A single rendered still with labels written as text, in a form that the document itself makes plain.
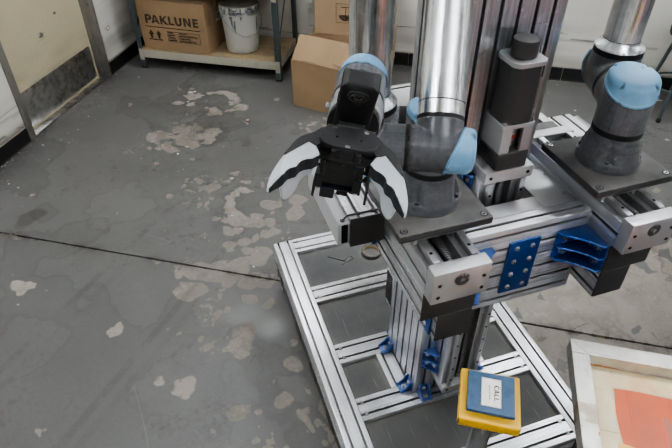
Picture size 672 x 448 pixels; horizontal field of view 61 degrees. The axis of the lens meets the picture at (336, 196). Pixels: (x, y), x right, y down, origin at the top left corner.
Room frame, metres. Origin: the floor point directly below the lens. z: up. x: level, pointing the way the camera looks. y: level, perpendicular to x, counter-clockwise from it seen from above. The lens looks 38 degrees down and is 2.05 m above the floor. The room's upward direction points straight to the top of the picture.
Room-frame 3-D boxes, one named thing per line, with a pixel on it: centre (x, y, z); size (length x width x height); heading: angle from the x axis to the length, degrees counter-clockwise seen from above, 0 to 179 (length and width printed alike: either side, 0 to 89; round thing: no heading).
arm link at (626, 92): (1.18, -0.67, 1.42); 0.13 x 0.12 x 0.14; 174
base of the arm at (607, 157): (1.17, -0.67, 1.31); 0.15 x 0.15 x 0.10
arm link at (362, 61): (0.77, -0.04, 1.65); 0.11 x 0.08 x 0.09; 172
